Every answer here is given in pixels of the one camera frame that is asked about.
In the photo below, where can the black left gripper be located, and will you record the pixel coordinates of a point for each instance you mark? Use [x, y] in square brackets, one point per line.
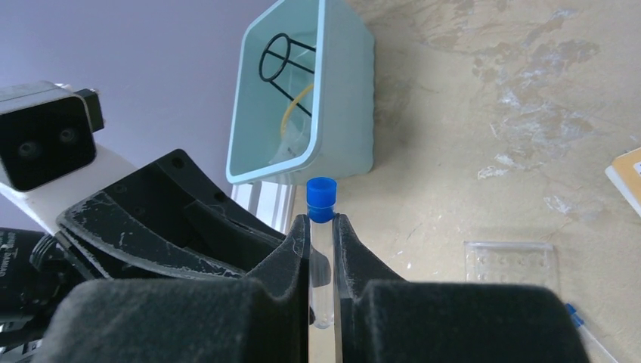
[164, 220]

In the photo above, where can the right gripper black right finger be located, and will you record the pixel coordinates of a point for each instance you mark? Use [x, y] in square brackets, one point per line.
[381, 317]

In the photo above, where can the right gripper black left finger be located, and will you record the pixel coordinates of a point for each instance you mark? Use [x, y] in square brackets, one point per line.
[262, 317]

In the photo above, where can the blue capped pipette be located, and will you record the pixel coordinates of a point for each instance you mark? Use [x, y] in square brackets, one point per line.
[596, 351]
[321, 199]

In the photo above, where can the clear plastic tube rack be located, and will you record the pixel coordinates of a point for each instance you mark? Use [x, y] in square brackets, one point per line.
[531, 263]

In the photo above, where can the tan rubber tubing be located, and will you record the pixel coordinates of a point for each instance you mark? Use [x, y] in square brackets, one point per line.
[295, 107]

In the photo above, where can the black metal tripod ring stand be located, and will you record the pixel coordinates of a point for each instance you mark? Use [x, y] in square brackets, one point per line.
[284, 61]

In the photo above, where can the teal plastic bin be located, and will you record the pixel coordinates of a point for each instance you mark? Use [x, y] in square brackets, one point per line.
[337, 139]

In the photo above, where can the yellow spiral notebook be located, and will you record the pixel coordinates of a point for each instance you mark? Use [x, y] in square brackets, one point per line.
[624, 173]

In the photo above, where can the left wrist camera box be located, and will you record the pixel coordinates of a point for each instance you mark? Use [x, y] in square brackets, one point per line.
[47, 132]

